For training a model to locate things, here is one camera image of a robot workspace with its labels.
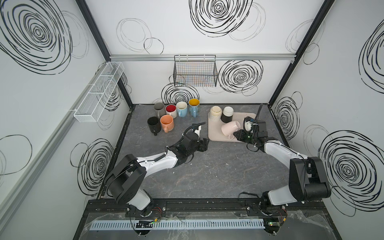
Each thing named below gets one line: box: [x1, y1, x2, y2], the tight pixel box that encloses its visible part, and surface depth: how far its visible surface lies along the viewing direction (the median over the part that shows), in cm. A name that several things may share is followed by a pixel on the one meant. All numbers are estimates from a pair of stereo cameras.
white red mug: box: [165, 104, 178, 119], surface depth 110 cm
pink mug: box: [221, 120, 241, 140], surface depth 93 cm
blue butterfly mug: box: [188, 98, 200, 118], surface depth 108 cm
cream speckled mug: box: [209, 105, 223, 122], surface depth 107 cm
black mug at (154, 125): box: [147, 116, 162, 136], surface depth 101 cm
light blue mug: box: [176, 101, 188, 118], surface depth 109 cm
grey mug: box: [153, 102, 166, 119], surface depth 106 cm
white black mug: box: [221, 106, 234, 123], surface depth 107 cm
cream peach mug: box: [160, 114, 174, 133], surface depth 101 cm
